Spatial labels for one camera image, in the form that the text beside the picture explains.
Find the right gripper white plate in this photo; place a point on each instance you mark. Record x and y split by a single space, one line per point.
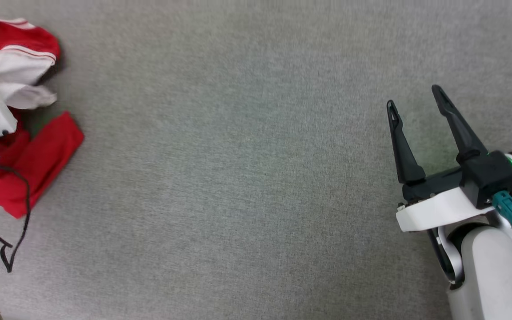
438 209

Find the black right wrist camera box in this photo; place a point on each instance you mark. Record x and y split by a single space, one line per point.
489 178

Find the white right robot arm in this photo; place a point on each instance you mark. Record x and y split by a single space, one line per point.
491 275

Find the red and white basketball jersey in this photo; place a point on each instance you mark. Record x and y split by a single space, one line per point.
38 155

